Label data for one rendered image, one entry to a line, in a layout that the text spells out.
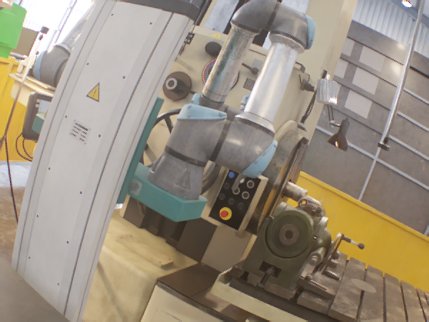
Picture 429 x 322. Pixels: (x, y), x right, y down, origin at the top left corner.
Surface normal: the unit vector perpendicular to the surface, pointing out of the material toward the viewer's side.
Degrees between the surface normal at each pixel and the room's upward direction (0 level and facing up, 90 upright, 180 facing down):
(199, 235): 90
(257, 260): 90
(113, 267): 90
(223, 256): 90
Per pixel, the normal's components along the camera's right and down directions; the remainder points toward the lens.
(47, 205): -0.38, -0.03
